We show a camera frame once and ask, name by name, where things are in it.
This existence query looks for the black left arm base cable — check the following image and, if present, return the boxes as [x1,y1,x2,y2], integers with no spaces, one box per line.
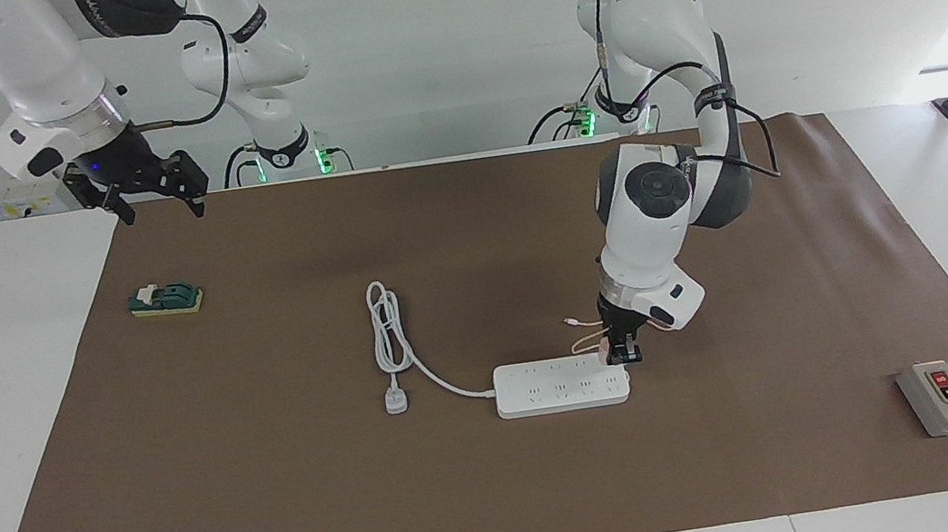
[518,50,667,148]

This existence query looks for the pink charging cable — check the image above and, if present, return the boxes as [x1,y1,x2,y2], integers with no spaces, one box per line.
[563,303,677,358]

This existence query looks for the grey on-off switch box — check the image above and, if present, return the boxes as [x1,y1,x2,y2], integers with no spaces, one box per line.
[895,360,948,442]

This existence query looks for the black right arm base cable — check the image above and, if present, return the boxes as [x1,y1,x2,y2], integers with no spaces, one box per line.
[219,129,357,190]

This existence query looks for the white power cord with plug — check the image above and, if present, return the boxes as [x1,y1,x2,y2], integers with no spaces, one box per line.
[363,267,500,418]

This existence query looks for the white wall box yellow sticker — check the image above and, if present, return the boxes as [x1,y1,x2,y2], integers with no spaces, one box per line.
[0,167,78,222]

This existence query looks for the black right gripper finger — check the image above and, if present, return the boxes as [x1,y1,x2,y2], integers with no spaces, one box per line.
[179,147,214,222]
[107,189,139,229]

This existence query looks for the white power strip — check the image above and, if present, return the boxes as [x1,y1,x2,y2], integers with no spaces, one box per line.
[491,349,634,421]

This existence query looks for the brown table mat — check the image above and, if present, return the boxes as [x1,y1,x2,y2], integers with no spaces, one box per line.
[0,94,948,532]

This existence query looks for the black arm base cable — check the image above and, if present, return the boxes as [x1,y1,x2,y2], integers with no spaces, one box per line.
[518,50,667,148]
[219,129,357,190]

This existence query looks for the green knife switch yellow base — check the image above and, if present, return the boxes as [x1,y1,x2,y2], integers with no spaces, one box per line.
[125,277,207,322]

